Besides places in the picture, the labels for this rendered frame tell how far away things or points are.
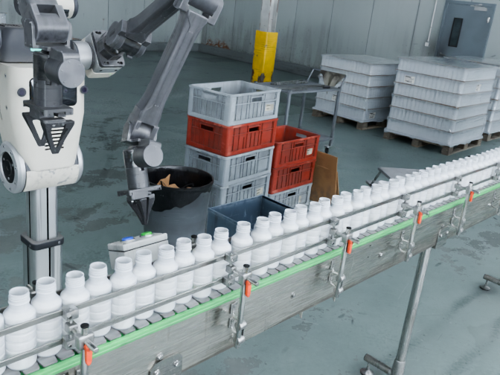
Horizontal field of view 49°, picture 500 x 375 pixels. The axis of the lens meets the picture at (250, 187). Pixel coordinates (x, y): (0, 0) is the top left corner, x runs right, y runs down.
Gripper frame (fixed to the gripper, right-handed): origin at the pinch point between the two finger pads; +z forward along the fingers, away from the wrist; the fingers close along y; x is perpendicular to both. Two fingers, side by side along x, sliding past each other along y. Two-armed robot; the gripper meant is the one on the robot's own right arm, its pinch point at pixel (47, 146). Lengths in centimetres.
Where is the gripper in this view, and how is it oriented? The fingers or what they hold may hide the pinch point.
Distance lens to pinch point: 126.7
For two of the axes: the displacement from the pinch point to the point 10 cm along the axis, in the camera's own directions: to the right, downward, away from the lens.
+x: 7.0, -1.6, 7.0
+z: -1.1, 9.4, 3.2
